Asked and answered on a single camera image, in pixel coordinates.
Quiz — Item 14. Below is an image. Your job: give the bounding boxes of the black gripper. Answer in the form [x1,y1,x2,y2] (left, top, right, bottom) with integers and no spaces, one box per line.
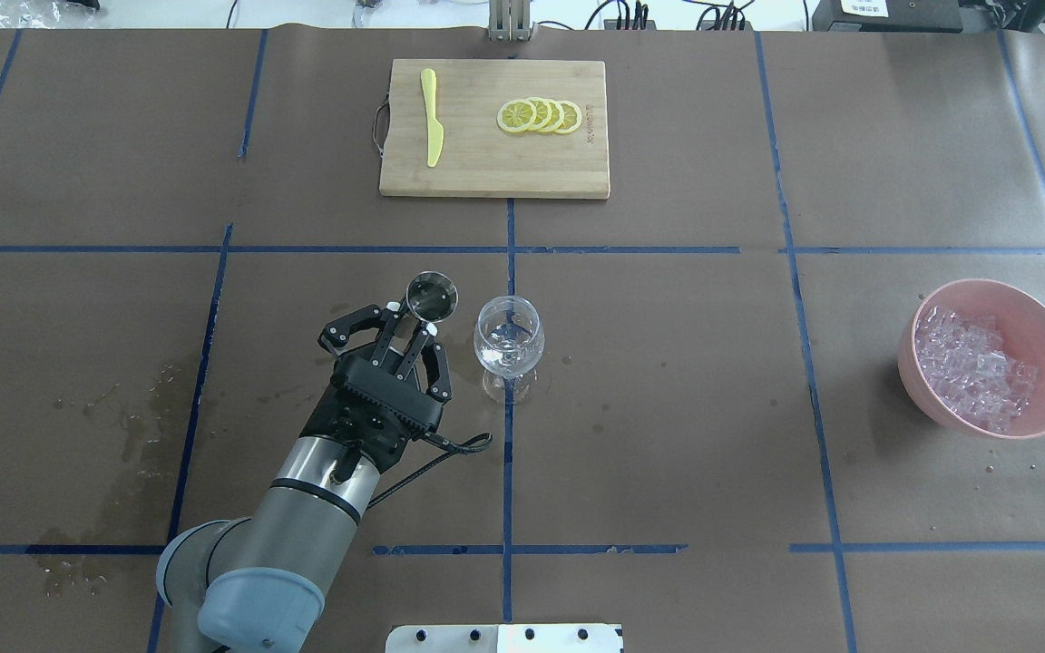
[301,303,452,473]

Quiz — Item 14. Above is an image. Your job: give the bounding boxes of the steel double jigger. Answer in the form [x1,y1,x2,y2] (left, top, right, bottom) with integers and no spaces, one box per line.
[404,271,459,324]

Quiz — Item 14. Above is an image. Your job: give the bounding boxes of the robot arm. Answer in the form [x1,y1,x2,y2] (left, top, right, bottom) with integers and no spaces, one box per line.
[156,291,488,652]

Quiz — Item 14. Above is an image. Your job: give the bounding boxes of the clear wine glass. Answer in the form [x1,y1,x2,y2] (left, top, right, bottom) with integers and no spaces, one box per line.
[473,295,545,406]

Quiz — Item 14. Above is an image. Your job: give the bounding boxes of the pile of clear ice cubes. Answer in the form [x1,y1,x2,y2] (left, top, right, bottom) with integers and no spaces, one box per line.
[913,306,1040,435]

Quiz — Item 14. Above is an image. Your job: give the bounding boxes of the bamboo cutting board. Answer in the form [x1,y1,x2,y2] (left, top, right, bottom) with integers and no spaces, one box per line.
[380,59,612,201]

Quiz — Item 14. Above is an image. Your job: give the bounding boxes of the yellow plastic knife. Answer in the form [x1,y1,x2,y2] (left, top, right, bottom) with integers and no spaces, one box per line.
[420,69,444,167]

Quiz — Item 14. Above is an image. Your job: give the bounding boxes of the lemon slice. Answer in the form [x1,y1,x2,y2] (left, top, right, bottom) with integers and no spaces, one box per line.
[496,99,539,133]
[538,98,565,133]
[554,100,583,135]
[526,98,552,132]

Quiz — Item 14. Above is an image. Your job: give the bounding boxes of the pink plastic bowl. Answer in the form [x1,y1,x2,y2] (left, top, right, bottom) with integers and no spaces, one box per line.
[897,278,1045,442]

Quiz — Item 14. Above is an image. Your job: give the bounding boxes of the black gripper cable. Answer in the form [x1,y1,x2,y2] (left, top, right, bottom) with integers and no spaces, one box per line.
[366,428,493,509]

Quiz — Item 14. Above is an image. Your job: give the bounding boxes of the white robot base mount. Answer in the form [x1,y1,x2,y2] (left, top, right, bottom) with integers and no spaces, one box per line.
[385,621,625,652]

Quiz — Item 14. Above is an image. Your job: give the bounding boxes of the metal camera stand bracket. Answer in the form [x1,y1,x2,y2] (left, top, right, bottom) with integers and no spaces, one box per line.
[488,0,534,43]

